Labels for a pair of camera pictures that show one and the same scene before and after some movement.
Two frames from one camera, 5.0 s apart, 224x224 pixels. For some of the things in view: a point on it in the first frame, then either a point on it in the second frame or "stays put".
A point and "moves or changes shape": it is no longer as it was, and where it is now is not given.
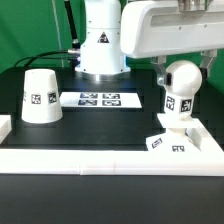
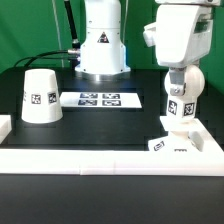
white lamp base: (174, 140) moves or changes shape
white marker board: (100, 100) stays put
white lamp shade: (41, 99) stays put
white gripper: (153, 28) to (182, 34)
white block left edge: (5, 126) stays put
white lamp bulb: (186, 79) moves or changes shape
